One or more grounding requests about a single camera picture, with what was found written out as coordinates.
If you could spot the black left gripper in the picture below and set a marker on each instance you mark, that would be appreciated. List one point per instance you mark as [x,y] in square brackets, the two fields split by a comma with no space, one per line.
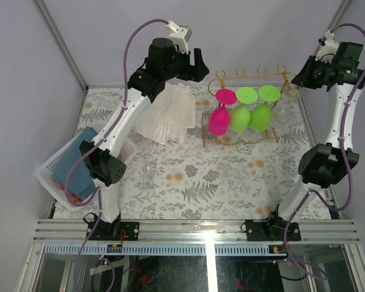
[195,70]

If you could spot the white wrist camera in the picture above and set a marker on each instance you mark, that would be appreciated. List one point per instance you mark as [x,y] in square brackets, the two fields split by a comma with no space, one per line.
[179,35]
[327,47]

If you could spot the green plastic wine glass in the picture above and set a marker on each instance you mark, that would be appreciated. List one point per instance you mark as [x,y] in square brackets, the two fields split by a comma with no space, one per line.
[240,115]
[261,115]

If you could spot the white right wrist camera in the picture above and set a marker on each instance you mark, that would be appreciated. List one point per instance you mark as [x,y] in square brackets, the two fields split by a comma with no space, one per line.
[327,47]

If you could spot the aluminium front rail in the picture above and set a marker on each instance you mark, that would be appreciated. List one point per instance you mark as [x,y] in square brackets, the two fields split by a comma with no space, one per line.
[157,237]

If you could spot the white plastic basket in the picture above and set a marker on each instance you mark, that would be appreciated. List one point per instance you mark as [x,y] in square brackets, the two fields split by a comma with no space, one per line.
[44,173]

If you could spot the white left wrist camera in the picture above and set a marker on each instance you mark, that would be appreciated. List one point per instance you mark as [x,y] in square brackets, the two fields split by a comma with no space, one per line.
[179,35]

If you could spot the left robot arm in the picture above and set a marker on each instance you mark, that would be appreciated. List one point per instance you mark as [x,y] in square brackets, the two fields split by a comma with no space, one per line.
[101,155]

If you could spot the gold wire wine glass rack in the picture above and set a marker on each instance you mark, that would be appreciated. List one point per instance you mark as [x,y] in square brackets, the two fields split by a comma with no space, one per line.
[219,82]

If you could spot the white pleated cloth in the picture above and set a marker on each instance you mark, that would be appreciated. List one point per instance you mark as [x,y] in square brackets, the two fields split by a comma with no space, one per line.
[170,116]

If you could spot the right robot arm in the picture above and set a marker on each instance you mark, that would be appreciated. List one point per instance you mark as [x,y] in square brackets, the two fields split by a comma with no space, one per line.
[335,66]

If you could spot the blue folded towel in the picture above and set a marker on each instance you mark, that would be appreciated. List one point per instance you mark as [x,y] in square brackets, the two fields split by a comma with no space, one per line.
[73,164]

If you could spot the red item in basket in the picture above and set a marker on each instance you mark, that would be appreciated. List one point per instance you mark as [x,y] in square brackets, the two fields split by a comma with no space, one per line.
[73,199]

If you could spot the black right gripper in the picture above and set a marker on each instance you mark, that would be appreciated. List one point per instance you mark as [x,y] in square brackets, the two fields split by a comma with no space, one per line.
[303,79]

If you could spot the clear wine glass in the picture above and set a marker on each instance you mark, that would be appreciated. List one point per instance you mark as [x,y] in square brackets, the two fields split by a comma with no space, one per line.
[148,176]
[290,96]

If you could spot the magenta plastic wine glass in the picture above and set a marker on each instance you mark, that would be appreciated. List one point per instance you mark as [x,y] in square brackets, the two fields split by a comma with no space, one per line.
[219,119]

